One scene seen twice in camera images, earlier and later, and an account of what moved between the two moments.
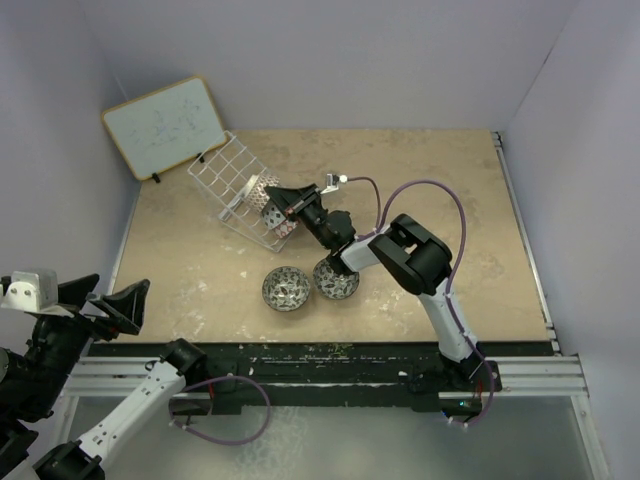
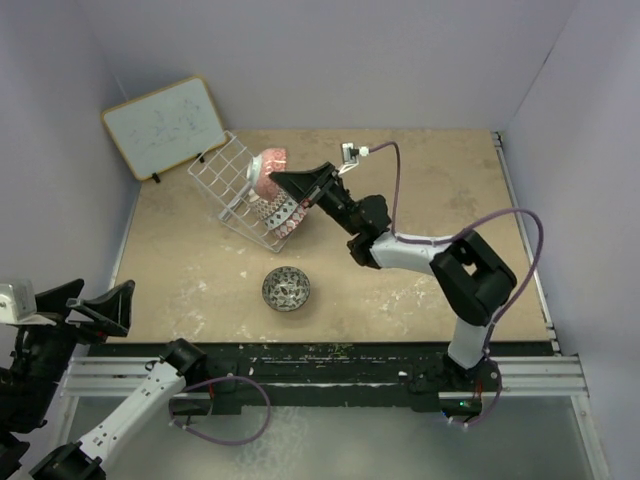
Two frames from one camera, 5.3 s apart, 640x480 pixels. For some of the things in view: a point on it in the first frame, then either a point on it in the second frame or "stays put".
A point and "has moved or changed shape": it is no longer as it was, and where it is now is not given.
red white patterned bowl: (285, 228) stays put
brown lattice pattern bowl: (258, 196) has moved or changed shape
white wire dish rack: (223, 174) stays put
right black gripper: (294, 203) to (314, 185)
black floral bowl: (286, 288) stays put
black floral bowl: (332, 284) to (266, 188)
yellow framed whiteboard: (167, 127) stays put
